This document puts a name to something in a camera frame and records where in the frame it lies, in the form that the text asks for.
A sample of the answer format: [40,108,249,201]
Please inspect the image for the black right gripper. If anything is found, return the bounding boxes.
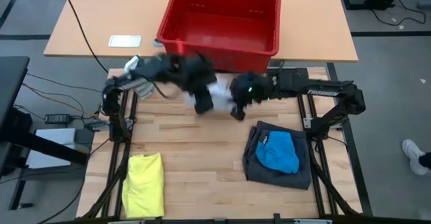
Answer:
[229,71,272,122]

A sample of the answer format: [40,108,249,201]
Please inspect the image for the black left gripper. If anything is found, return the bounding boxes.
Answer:
[174,52,218,115]

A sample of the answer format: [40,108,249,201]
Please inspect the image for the white garment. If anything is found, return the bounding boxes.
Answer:
[183,73,240,114]

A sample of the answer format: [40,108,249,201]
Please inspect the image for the bright blue garment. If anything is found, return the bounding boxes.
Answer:
[255,130,301,176]

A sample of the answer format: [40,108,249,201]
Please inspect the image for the dark grey cargo shorts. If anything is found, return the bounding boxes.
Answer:
[242,120,313,191]

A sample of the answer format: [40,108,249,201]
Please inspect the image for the yellow garment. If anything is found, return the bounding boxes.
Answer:
[121,152,166,219]

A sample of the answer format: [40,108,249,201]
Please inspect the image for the red plastic laundry basket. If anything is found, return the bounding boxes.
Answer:
[156,0,282,75]

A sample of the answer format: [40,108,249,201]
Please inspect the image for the clear spray bottle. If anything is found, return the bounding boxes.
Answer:
[123,54,156,101]

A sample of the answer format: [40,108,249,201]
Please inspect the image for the white rectangular pad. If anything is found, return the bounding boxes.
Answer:
[107,34,143,49]

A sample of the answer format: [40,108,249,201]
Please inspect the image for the light wood desk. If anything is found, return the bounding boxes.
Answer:
[42,0,360,64]

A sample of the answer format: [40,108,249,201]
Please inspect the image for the black power adapter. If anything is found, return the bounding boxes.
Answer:
[44,113,72,125]

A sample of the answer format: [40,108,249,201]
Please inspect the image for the white box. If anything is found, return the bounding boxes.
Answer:
[25,127,91,170]

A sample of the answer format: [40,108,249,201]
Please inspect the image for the person's shoe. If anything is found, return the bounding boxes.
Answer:
[401,139,430,177]

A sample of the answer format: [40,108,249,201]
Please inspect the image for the black monitor stand desk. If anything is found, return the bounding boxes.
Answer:
[0,55,90,212]

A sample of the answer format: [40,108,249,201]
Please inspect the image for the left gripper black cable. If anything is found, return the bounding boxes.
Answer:
[144,77,185,101]

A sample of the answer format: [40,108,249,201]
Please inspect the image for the black aluminium table frame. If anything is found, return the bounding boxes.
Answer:
[79,67,431,224]

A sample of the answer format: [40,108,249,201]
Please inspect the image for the black cable over desk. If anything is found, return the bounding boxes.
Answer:
[59,0,110,75]

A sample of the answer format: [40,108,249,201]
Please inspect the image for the thin black floor cable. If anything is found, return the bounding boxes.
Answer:
[26,72,104,94]

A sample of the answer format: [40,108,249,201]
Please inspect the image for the brown floor cable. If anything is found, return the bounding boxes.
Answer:
[21,82,98,118]

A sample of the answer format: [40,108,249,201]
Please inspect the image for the black floor cable loop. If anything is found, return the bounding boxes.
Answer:
[369,0,428,27]

